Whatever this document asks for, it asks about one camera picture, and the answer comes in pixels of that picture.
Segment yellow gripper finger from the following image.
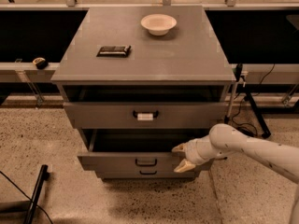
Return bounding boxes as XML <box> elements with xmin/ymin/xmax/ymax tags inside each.
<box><xmin>172</xmin><ymin>143</ymin><xmax>185</xmax><ymax>153</ymax></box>
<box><xmin>174</xmin><ymin>159</ymin><xmax>196</xmax><ymax>173</ymax></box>

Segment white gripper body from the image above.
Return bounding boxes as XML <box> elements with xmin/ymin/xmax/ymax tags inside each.
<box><xmin>184</xmin><ymin>137</ymin><xmax>226</xmax><ymax>165</ymax></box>

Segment grey drawer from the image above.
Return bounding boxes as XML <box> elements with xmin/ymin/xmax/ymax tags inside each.
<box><xmin>78</xmin><ymin>129</ymin><xmax>208</xmax><ymax>174</ymax></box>
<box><xmin>95</xmin><ymin>170</ymin><xmax>200</xmax><ymax>179</ymax></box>
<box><xmin>64</xmin><ymin>102</ymin><xmax>226</xmax><ymax>129</ymax></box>

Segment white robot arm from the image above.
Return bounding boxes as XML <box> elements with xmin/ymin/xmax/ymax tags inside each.
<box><xmin>172</xmin><ymin>123</ymin><xmax>299</xmax><ymax>224</ymax></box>

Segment grey top drawer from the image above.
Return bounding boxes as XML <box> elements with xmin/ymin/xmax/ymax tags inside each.
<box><xmin>64</xmin><ymin>102</ymin><xmax>226</xmax><ymax>129</ymax></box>

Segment grey bottom drawer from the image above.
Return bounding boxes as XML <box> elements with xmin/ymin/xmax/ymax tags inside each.
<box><xmin>95</xmin><ymin>170</ymin><xmax>200</xmax><ymax>179</ymax></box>

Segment grey drawer cabinet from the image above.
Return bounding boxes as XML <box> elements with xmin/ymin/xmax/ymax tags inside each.
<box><xmin>50</xmin><ymin>5</ymin><xmax>236</xmax><ymax>181</ymax></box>

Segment black tripod leg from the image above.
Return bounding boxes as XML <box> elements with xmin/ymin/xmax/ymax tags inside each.
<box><xmin>244</xmin><ymin>87</ymin><xmax>271</xmax><ymax>139</ymax></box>

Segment reacher grabber tool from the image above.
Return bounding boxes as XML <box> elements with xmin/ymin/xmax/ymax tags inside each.
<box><xmin>224</xmin><ymin>63</ymin><xmax>243</xmax><ymax>124</ymax></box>

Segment dark snack bar packet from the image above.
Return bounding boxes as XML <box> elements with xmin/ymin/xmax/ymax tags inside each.
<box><xmin>97</xmin><ymin>46</ymin><xmax>131</xmax><ymax>57</ymax></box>

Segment white bowl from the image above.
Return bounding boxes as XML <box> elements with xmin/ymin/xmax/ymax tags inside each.
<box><xmin>140</xmin><ymin>14</ymin><xmax>177</xmax><ymax>36</ymax></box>

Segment black stand bar left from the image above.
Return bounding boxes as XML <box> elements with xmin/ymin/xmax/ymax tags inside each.
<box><xmin>23</xmin><ymin>165</ymin><xmax>50</xmax><ymax>224</ymax></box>

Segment yellow black tape measure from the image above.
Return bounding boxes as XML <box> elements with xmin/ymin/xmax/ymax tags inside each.
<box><xmin>33</xmin><ymin>57</ymin><xmax>49</xmax><ymax>70</ymax></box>

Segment black power adapter with cable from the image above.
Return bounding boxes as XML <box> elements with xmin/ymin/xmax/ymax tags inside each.
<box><xmin>230</xmin><ymin>63</ymin><xmax>277</xmax><ymax>138</ymax></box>

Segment black cable on floor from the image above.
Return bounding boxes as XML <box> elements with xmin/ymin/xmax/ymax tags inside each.
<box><xmin>0</xmin><ymin>170</ymin><xmax>54</xmax><ymax>224</ymax></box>

